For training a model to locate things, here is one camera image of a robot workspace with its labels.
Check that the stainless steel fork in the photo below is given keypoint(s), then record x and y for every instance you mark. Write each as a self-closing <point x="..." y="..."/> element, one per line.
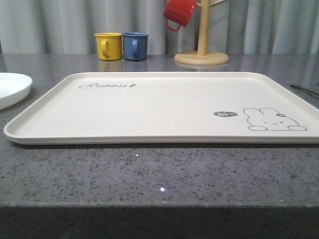
<point x="304" y="89"/>

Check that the white round plate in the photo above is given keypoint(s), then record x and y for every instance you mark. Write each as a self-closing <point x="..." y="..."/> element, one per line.
<point x="14" y="87"/>

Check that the cream rabbit serving tray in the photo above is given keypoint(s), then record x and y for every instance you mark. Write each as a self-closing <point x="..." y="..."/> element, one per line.
<point x="177" y="107"/>

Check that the wooden mug tree stand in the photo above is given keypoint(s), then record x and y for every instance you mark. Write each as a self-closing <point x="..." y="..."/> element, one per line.
<point x="202" y="56"/>

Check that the blue enamel mug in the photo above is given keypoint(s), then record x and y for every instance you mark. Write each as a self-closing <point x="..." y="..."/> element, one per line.
<point x="135" y="45"/>

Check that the yellow enamel mug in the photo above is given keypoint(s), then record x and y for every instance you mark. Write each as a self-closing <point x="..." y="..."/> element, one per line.
<point x="109" y="45"/>

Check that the red enamel mug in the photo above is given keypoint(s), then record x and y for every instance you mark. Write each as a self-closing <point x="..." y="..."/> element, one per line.
<point x="179" y="11"/>

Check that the grey pleated curtain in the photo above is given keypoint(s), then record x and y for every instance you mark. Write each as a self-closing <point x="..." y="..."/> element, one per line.
<point x="236" y="26"/>

